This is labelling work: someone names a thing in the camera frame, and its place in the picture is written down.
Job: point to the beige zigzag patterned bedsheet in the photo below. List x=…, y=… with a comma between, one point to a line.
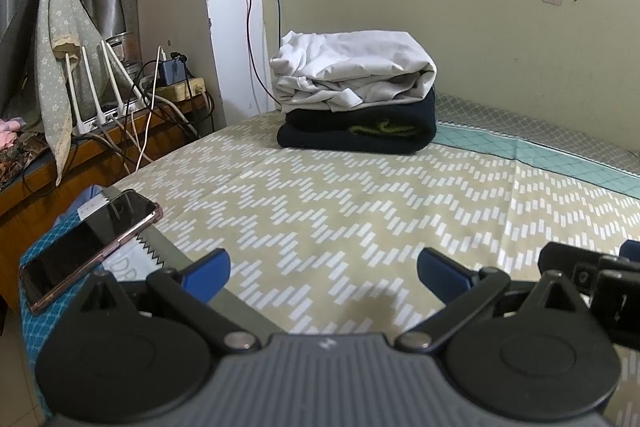
x=325, y=217

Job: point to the smartphone with pink case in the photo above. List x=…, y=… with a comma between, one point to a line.
x=85, y=247

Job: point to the white garment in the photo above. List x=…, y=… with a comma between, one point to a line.
x=350, y=57

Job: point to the teal checked blanket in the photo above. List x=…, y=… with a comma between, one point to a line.
x=575, y=162

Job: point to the grey patterned mattress cover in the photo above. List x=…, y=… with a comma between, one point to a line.
x=550, y=132

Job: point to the beige power strip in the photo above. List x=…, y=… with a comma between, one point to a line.
x=185, y=89

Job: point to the white router with antennas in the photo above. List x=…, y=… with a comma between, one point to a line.
x=100, y=119

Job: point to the wooden desk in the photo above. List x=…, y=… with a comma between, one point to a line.
x=100, y=157

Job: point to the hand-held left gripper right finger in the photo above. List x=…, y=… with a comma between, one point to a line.
x=440, y=274

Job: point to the grey floral cloth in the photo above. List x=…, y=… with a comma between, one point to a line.
x=65, y=7

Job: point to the dark grey cloth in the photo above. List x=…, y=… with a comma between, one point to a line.
x=15, y=57

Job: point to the black garment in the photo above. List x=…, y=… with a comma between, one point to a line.
x=320, y=117
x=320, y=142

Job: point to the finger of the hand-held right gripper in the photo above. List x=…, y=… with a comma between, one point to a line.
x=620, y=307
x=575, y=259

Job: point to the pink cloth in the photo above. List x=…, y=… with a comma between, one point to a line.
x=10, y=129

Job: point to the glass jar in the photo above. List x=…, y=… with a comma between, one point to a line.
x=125, y=52

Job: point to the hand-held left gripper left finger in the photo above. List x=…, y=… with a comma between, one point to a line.
x=210, y=269

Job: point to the blue charger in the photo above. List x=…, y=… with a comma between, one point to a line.
x=172, y=72

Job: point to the white paper sheet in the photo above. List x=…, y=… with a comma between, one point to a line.
x=135, y=257

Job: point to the dark patterned cloth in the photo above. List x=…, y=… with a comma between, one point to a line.
x=20, y=162

